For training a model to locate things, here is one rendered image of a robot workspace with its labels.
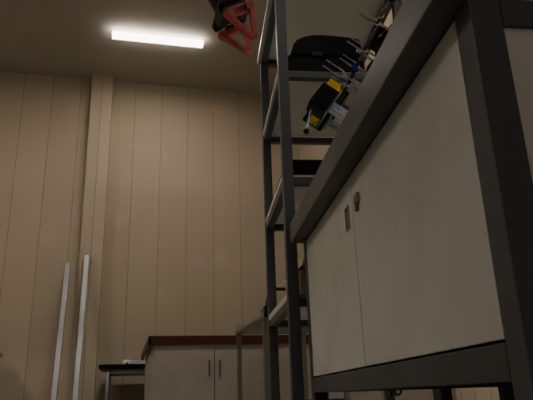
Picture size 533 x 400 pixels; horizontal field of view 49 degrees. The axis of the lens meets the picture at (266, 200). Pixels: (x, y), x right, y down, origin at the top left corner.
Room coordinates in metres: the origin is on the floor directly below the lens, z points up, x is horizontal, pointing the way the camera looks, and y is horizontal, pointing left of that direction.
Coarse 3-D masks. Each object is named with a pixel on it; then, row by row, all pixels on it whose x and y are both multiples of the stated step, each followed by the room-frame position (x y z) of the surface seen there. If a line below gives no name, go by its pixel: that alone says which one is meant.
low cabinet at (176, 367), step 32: (160, 352) 4.27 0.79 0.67; (192, 352) 4.33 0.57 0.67; (224, 352) 4.38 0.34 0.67; (256, 352) 4.44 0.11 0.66; (288, 352) 4.50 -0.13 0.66; (160, 384) 4.28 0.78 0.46; (192, 384) 4.33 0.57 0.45; (224, 384) 4.38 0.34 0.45; (256, 384) 4.44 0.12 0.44; (288, 384) 4.50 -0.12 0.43
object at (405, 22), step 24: (408, 0) 0.66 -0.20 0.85; (432, 0) 0.59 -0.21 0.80; (456, 0) 0.60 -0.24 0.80; (408, 24) 0.67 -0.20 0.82; (432, 24) 0.64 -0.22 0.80; (384, 48) 0.77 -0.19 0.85; (408, 48) 0.70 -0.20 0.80; (432, 48) 0.70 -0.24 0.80; (384, 72) 0.78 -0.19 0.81; (408, 72) 0.76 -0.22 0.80; (360, 96) 0.91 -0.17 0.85; (384, 96) 0.83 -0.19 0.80; (360, 120) 0.92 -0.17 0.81; (384, 120) 0.92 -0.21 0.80; (336, 144) 1.10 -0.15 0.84; (360, 144) 1.02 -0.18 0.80; (336, 168) 1.14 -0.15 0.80; (312, 192) 1.38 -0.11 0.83; (336, 192) 1.29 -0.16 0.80; (312, 216) 1.47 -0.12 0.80
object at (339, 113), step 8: (320, 88) 1.16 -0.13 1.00; (328, 88) 1.16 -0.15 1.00; (320, 96) 1.16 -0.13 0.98; (328, 96) 1.16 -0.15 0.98; (336, 96) 1.16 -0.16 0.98; (312, 104) 1.16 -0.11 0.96; (320, 104) 1.16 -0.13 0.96; (328, 104) 1.16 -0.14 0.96; (336, 104) 1.17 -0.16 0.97; (312, 112) 1.19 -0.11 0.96; (320, 112) 1.17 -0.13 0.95; (328, 112) 1.19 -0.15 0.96; (336, 112) 1.17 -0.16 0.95; (344, 112) 1.17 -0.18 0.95; (320, 120) 1.20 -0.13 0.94
